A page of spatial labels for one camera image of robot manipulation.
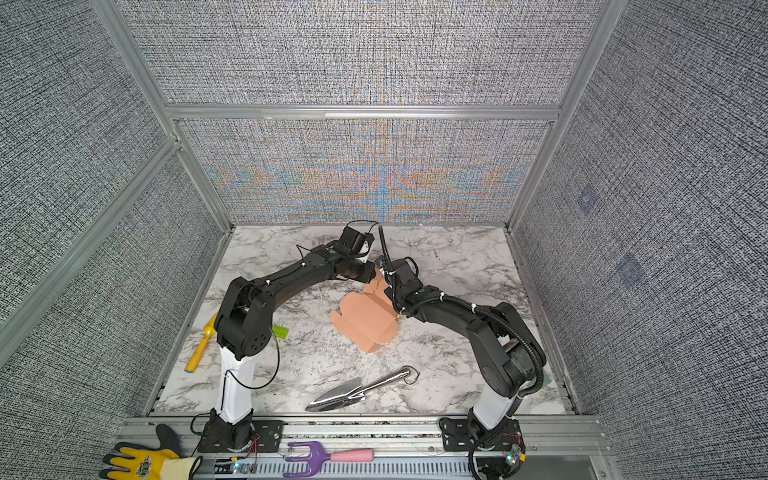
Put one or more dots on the small green tag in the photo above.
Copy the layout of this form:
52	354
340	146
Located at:
280	332

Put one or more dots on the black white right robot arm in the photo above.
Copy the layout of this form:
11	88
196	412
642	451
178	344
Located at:
509	358

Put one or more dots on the silver metal garden trowel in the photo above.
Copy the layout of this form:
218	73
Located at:
355	390

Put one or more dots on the purple pink garden fork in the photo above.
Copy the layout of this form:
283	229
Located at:
317	457

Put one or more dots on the yellow black work glove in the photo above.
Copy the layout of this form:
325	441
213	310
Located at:
131	461

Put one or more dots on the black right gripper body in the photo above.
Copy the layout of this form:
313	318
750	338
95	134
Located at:
394	297

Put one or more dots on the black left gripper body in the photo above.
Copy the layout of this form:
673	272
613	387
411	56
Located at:
360	271

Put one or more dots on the yellow toy shovel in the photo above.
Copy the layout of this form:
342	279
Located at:
207	333

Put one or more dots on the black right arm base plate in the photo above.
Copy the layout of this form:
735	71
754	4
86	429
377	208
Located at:
458	435

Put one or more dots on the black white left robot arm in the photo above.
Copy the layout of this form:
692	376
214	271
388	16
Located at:
244	322

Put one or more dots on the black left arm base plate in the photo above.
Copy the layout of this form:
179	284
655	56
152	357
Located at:
263	436

